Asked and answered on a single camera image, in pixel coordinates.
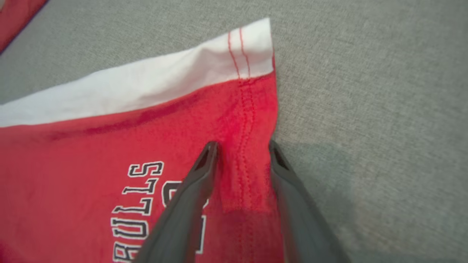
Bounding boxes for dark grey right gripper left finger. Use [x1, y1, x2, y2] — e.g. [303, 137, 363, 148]
[133, 141, 220, 263]

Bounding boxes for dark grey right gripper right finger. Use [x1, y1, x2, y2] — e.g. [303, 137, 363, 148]
[269, 141, 350, 263]

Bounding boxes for red shorts with white hem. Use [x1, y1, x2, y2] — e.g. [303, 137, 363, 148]
[0, 18, 286, 263]

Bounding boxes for red jersey with white sleeves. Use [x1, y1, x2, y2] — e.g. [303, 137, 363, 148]
[0, 0, 48, 53]

